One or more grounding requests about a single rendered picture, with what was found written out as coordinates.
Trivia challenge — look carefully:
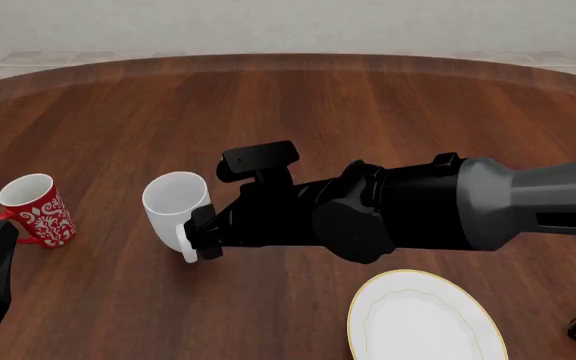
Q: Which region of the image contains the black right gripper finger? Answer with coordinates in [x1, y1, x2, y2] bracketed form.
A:
[189, 194, 243, 236]
[191, 232, 242, 261]

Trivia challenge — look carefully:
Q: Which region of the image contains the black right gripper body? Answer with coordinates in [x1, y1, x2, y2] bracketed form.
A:
[237, 179, 319, 249]

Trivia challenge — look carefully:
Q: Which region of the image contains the red mug with white pattern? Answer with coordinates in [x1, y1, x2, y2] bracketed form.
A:
[0, 172, 77, 249]

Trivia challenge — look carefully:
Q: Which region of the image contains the white plate with gold rim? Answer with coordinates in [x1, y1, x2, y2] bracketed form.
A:
[346, 268, 510, 360]

